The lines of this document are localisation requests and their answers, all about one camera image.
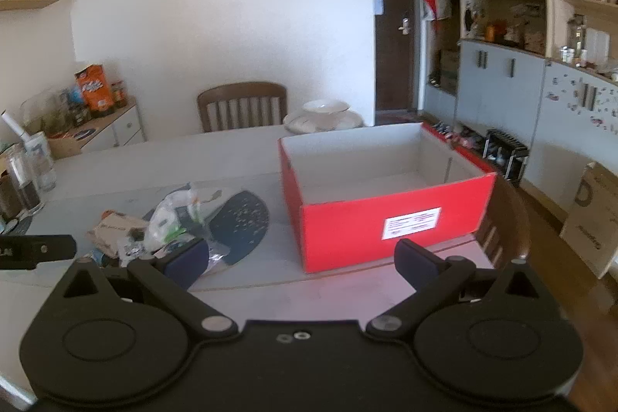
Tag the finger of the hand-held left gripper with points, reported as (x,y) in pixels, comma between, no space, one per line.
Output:
(48,250)

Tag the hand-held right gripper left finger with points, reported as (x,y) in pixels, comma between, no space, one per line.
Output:
(186,260)

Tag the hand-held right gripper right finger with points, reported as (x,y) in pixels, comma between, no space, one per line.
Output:
(413,261)

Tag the white green plastic bag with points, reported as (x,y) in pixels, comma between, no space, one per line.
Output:
(176,209)

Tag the red cardboard box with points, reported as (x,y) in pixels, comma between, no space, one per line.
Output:
(338,238)

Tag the white marble desktop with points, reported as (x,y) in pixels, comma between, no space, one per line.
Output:
(145,161)

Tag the brown printed packet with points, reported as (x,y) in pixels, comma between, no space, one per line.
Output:
(113,231)

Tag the glass jar with dark contents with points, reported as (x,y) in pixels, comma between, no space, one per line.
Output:
(19,185)

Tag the clear drinking glass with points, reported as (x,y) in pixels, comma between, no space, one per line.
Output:
(41,163)

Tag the white paper roll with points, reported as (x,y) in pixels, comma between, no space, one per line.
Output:
(12,122)

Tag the white wooden side cabinet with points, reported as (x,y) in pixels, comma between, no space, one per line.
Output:
(120,127)

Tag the black shoe rack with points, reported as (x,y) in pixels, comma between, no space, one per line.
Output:
(507,151)

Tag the orange snack box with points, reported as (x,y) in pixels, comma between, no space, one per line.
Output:
(95,91)

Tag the small sauce bottles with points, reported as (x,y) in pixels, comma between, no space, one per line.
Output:
(119,94)

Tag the white gold-rimmed bowl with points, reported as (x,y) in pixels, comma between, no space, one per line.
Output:
(326,107)

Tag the brown slatted wooden chair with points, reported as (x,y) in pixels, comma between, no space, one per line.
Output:
(241,91)

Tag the cardboard box on floor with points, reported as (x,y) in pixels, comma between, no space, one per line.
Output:
(591,219)

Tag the dark brown door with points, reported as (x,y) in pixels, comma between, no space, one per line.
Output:
(391,55)

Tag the grey and wood cabinet unit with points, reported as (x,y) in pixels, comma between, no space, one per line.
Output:
(502,69)

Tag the red hanging bag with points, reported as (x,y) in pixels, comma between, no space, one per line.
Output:
(434,1)

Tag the wooden wall shelf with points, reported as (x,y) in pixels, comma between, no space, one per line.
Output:
(29,3)

